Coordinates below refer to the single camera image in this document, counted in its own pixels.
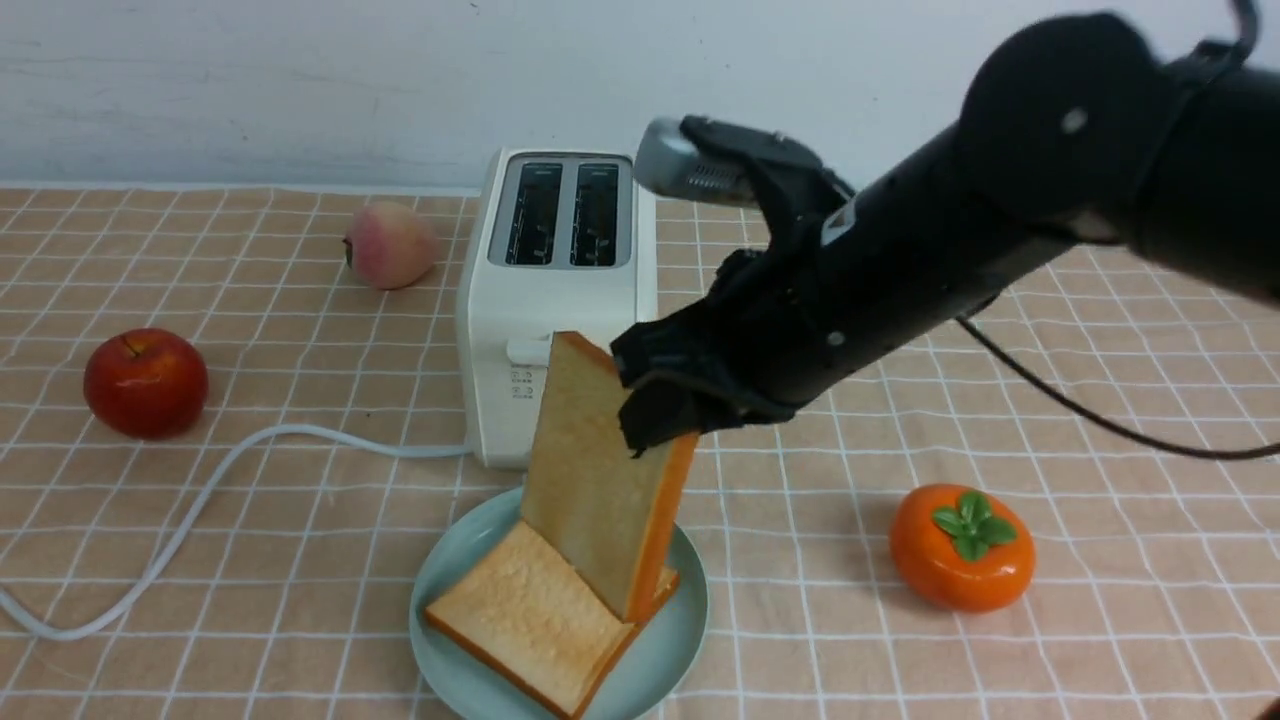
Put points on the toast slice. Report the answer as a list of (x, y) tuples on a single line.
[(525, 613), (609, 513)]

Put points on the pink peach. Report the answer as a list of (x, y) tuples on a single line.
[(389, 246)]

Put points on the orange checkered tablecloth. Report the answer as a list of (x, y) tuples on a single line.
[(1155, 593)]

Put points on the red apple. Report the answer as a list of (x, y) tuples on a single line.
[(147, 383)]

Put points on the orange persimmon with green leaves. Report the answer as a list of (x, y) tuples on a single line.
[(961, 549)]

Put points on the light green round plate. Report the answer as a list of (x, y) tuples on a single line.
[(653, 666)]

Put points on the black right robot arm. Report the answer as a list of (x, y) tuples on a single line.
[(1071, 134)]

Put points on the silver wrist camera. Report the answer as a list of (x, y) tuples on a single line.
[(669, 164)]

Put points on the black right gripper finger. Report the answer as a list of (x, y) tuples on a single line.
[(662, 410)]

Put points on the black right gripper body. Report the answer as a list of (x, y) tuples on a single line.
[(752, 311)]

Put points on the white two-slot toaster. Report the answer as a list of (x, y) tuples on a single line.
[(564, 241)]

